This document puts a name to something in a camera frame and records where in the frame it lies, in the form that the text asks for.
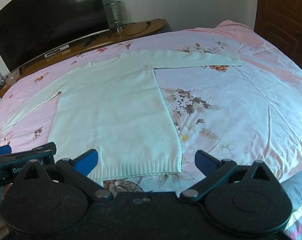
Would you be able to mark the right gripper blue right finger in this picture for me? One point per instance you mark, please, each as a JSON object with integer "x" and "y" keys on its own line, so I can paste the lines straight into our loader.
{"x": 216, "y": 172}

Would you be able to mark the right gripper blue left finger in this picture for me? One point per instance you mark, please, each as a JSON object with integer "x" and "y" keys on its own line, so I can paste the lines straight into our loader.
{"x": 75, "y": 173}

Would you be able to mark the person's left hand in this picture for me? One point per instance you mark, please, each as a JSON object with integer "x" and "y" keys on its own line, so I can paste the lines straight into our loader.
{"x": 3, "y": 229}

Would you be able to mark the wooden tv bench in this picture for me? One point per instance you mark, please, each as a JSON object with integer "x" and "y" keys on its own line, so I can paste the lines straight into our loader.
{"x": 97, "y": 41}

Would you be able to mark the dark wooden door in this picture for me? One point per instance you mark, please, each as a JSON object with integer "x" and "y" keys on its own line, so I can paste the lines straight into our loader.
{"x": 280, "y": 22}

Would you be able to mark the black curved television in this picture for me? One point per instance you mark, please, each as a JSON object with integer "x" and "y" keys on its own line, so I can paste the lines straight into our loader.
{"x": 33, "y": 28}

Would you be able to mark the white knit sweater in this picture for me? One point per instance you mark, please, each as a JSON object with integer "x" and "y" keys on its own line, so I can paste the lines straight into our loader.
{"x": 116, "y": 107}

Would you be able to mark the silver set-top box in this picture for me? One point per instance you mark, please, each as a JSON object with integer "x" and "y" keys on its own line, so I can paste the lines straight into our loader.
{"x": 56, "y": 51}

